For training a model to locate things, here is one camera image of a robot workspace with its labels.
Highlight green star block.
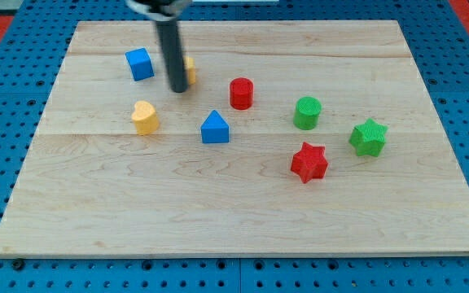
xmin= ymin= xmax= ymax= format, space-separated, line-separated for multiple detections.
xmin=349 ymin=118 xmax=388 ymax=157

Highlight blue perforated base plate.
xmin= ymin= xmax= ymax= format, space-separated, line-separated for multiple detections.
xmin=0 ymin=1 xmax=469 ymax=292

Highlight blue triangle block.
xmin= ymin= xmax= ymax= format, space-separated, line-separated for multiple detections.
xmin=200 ymin=110 xmax=230 ymax=144

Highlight green cylinder block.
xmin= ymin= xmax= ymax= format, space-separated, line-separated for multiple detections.
xmin=293 ymin=96 xmax=322 ymax=130

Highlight silver rod mount flange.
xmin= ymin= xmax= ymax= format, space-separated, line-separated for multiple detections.
xmin=125 ymin=0 xmax=191 ymax=20

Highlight red star block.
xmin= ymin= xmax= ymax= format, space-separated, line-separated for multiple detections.
xmin=291 ymin=142 xmax=329 ymax=184

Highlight yellow heart block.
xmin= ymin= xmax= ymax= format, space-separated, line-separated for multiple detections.
xmin=131 ymin=100 xmax=160 ymax=135

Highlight red cylinder block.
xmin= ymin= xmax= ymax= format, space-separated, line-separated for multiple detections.
xmin=230 ymin=77 xmax=254 ymax=110

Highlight blue cube block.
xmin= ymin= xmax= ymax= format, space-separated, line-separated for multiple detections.
xmin=125 ymin=48 xmax=155 ymax=81

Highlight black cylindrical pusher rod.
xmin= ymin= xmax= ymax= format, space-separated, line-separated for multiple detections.
xmin=156 ymin=19 xmax=188 ymax=93

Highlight yellow hexagon block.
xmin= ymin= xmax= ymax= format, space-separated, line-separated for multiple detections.
xmin=184 ymin=56 xmax=196 ymax=85

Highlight light wooden board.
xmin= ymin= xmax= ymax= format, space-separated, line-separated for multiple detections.
xmin=0 ymin=20 xmax=469 ymax=259

